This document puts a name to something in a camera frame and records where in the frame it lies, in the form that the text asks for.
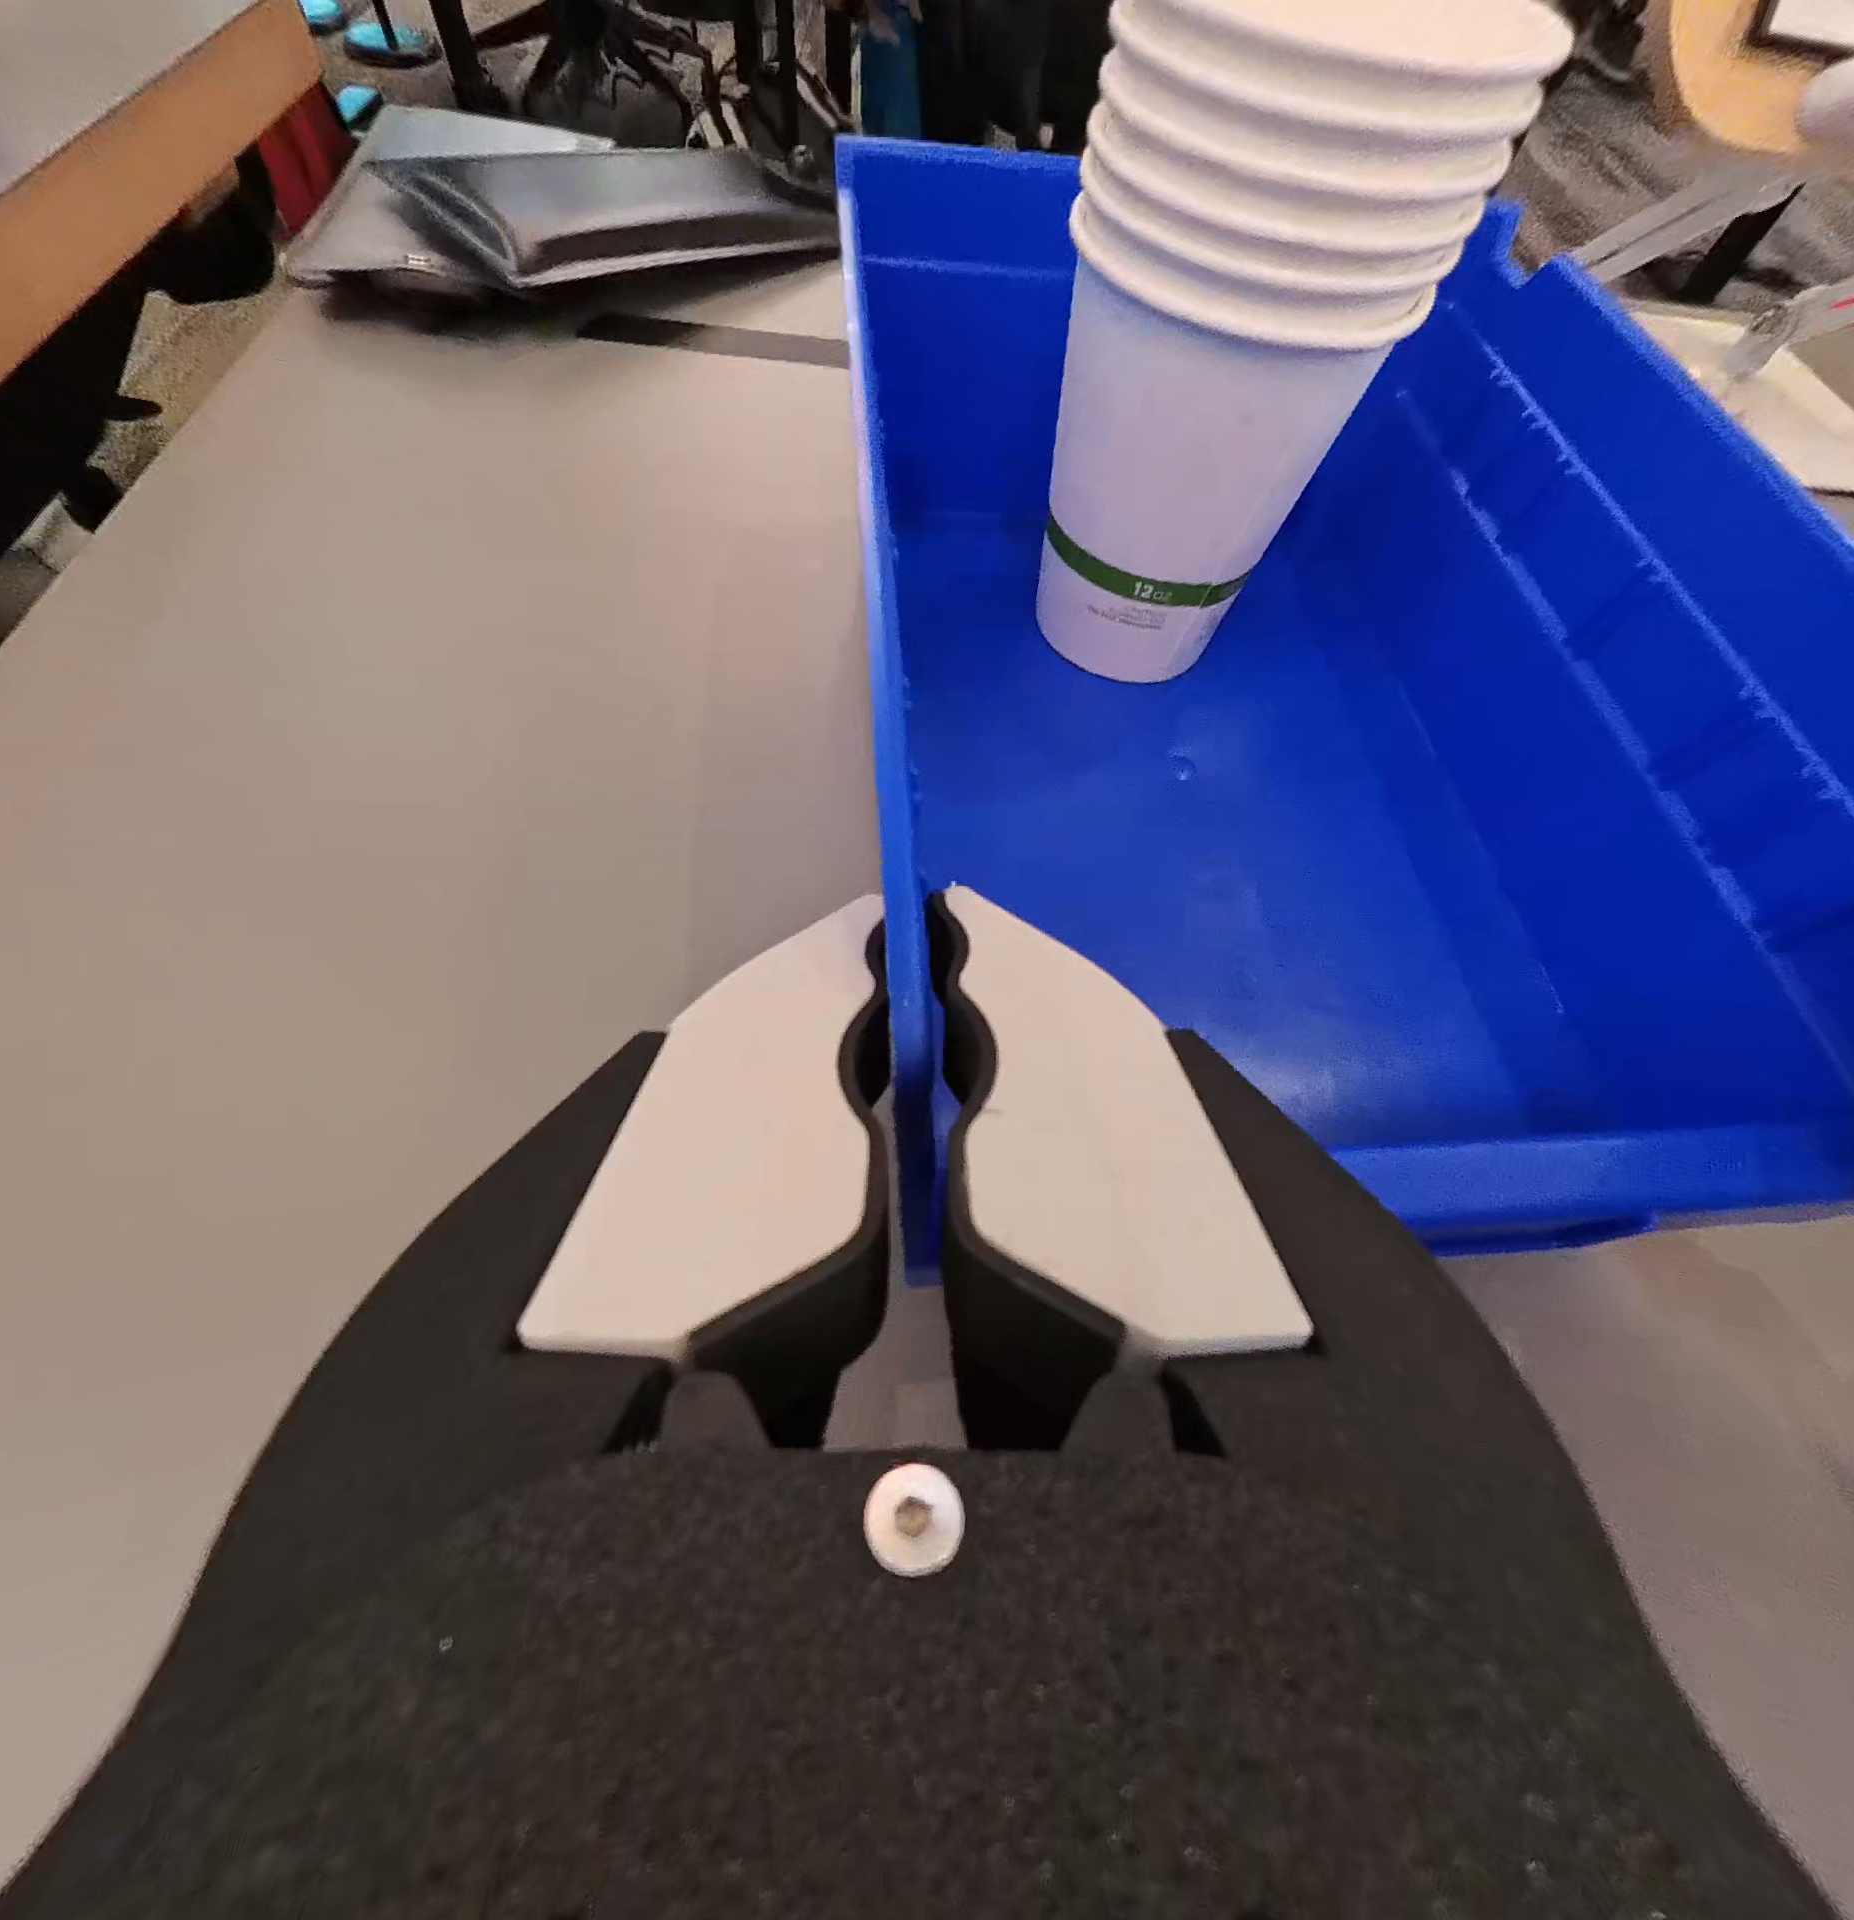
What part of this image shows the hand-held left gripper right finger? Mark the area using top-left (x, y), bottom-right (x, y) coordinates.
top-left (933, 885), bottom-right (1314, 1449)

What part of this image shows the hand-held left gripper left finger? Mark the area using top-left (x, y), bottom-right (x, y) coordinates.
top-left (514, 893), bottom-right (890, 1449)

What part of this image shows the blue plastic bin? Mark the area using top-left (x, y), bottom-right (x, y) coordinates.
top-left (832, 137), bottom-right (1854, 1294)

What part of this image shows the stack of white paper cups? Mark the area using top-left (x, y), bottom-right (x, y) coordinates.
top-left (1034, 0), bottom-right (1575, 685)

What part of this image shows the dark grey bag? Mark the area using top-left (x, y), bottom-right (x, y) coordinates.
top-left (283, 104), bottom-right (848, 293)

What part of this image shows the black office chair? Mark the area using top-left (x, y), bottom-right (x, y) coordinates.
top-left (425, 0), bottom-right (854, 168)

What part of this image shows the wooden table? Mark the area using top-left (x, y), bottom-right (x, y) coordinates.
top-left (0, 0), bottom-right (327, 414)

